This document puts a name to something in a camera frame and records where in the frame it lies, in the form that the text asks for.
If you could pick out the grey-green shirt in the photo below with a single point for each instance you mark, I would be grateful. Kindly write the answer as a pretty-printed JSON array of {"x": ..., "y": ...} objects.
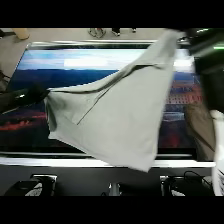
[{"x": 123, "y": 113}]

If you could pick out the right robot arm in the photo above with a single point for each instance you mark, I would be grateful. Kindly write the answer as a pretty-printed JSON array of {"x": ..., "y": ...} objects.
[{"x": 213, "y": 76}]

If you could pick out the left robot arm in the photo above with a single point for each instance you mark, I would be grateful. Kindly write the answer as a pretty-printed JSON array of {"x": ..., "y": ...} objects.
[{"x": 20, "y": 98}]

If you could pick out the silver frame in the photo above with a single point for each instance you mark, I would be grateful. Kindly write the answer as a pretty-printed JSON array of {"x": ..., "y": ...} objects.
[{"x": 83, "y": 162}]

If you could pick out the brown garment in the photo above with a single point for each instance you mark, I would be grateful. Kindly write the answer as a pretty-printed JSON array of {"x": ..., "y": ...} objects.
[{"x": 200, "y": 130}]

